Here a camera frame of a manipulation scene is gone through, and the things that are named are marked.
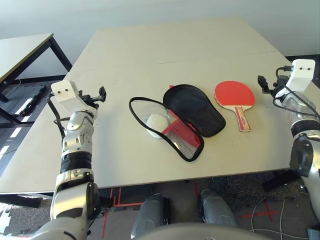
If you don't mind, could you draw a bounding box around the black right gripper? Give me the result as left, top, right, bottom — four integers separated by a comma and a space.
257, 74, 288, 98

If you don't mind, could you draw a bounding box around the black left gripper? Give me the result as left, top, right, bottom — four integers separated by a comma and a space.
77, 86, 108, 111

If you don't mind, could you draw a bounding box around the red ping-pong paddle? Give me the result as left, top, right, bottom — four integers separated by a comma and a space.
214, 79, 256, 133

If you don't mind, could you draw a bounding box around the white plush toy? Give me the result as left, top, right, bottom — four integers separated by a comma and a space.
145, 112, 169, 139

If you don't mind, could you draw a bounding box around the black red paddle case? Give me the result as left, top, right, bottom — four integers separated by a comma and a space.
128, 84, 227, 163

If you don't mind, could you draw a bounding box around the black foam floor mat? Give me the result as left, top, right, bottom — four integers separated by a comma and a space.
0, 83, 48, 118

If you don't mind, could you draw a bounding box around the black table foot bar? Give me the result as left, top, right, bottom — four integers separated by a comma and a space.
0, 192, 53, 208
262, 169, 301, 193

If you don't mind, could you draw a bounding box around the grey speckled floor mat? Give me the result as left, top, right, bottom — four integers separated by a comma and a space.
212, 172, 308, 208

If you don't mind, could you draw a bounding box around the grey left robot leg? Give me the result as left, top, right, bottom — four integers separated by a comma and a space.
131, 193, 171, 240

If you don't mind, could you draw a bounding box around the grey robot leg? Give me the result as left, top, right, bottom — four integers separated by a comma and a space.
131, 193, 171, 240
198, 189, 238, 228

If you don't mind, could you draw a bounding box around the grey right robot leg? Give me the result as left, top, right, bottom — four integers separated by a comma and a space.
198, 189, 238, 228

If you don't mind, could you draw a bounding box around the grey puzzle foam mat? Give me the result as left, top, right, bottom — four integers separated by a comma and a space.
0, 202, 53, 237

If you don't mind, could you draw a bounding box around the grey robot torso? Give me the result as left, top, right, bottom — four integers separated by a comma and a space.
139, 223, 268, 240

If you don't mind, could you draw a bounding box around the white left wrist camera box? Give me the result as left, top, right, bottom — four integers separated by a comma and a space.
50, 80, 81, 103

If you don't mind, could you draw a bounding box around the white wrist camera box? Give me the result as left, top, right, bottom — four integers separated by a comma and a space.
50, 80, 81, 103
287, 59, 315, 93

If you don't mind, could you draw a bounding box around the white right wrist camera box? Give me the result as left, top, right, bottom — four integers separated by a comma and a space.
287, 59, 315, 93

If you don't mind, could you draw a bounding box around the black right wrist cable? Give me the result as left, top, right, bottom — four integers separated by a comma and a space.
273, 65, 320, 118

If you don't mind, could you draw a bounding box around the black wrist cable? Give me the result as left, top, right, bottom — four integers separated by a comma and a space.
273, 65, 320, 118
46, 92, 76, 141

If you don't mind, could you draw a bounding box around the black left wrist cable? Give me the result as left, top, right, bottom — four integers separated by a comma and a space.
46, 92, 76, 141

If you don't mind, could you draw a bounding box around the side table with black frame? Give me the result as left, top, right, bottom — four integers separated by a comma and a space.
0, 32, 74, 126

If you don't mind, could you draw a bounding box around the white floor cable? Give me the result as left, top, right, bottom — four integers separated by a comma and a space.
249, 197, 311, 238

